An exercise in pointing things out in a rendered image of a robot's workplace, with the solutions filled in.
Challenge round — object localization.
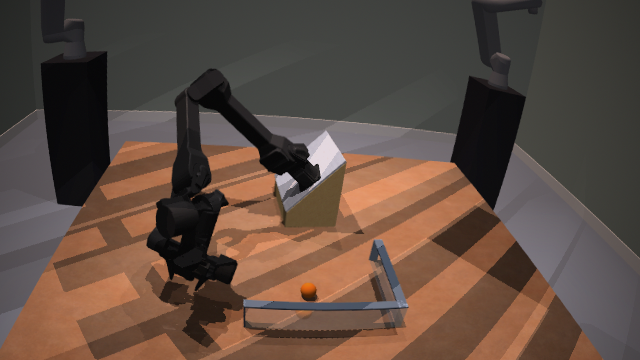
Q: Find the orange ball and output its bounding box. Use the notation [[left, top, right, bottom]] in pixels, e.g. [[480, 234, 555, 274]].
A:
[[301, 283, 316, 298]]

